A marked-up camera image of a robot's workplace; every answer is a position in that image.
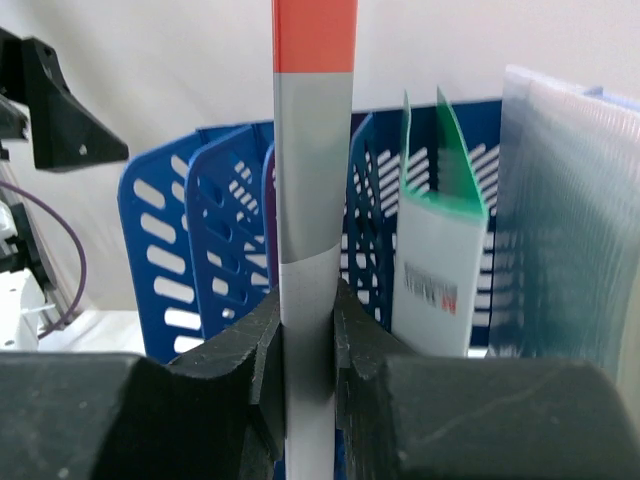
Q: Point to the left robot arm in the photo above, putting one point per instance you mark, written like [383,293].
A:
[26,313]

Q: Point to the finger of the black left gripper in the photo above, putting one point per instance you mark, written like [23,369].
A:
[65,135]

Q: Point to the green clip file folder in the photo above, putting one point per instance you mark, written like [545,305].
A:
[439,244]

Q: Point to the blue plastic file organizer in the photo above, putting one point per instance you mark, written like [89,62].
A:
[198,217]

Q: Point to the red file folder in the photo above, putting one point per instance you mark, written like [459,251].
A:
[314,54]

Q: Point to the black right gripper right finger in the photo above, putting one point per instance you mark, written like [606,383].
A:
[407,416]

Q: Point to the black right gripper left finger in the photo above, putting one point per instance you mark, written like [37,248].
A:
[214,412]

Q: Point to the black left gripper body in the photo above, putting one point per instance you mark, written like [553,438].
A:
[13,121]

